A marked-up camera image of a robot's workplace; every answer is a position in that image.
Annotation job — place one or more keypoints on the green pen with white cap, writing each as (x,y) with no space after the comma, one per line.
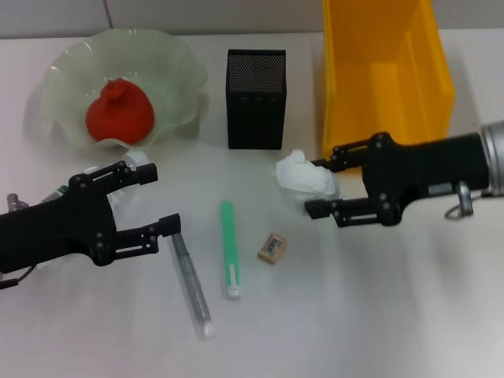
(229,244)

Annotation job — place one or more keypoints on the white paper ball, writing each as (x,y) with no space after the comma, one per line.
(303,177)

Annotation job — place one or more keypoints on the beige eraser with barcode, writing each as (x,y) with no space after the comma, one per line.
(271,249)

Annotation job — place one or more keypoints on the grey marker pen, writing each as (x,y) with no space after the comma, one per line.
(193,283)

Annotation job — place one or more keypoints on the pale green wavy glass plate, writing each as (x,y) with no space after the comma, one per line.
(165,71)

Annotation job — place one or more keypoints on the yellow plastic bin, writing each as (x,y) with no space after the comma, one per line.
(386,71)

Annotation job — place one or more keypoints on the clear green-label water bottle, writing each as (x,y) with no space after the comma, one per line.
(138,156)

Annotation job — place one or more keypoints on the red-orange knitted orange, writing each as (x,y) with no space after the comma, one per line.
(122,114)

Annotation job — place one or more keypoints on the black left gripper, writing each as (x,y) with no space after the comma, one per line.
(55,228)

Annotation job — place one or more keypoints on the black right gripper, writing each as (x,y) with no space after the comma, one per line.
(425,169)

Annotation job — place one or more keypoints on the black mesh pen holder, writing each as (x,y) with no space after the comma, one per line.
(256,98)

